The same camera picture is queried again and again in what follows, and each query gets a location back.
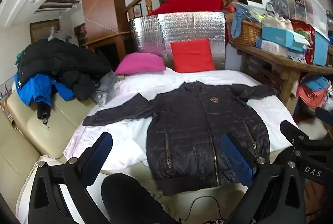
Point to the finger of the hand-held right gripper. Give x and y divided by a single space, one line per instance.
325 114
292 133

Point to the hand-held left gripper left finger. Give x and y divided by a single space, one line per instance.
97 155

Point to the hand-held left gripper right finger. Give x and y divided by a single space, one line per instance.
236 159

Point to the black quilted jacket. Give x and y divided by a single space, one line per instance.
187 130

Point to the stack of folded cloths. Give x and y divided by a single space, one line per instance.
312 94

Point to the white textured blanket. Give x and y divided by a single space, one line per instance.
124 140

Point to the person's leg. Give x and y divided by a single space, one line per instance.
130 200

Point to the white blue packet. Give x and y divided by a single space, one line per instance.
296 57

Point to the grey cloth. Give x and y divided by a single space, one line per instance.
104 88

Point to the beige leather sofa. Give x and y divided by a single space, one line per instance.
23 135

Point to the wooden side table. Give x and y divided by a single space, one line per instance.
273 57

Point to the red gift bag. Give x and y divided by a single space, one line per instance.
308 31

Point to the white tissue pack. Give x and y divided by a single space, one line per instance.
268 45

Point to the blue jacket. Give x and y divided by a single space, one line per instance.
33 88

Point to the teal cardboard box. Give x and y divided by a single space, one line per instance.
278 35

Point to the pink pillow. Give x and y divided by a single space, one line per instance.
140 64

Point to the black coat pile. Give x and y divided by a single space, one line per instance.
59 60

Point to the beige plastic bag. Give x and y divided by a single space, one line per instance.
277 23

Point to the clear plastic storage box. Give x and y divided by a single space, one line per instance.
309 10

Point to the wicker basket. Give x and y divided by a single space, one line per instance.
247 31

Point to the red pillow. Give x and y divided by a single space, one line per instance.
192 56

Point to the wooden cabinet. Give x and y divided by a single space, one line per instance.
104 43

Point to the dark patterned plastic bag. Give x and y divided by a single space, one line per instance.
278 8

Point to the blue cloth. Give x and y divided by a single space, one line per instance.
238 21

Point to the wooden door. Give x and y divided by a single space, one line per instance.
39 31

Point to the silver insulation panel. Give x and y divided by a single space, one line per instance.
182 26

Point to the red cloth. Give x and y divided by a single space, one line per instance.
192 0

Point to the recessed ceiling light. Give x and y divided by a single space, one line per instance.
36 0

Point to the small picture frame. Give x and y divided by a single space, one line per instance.
137 11

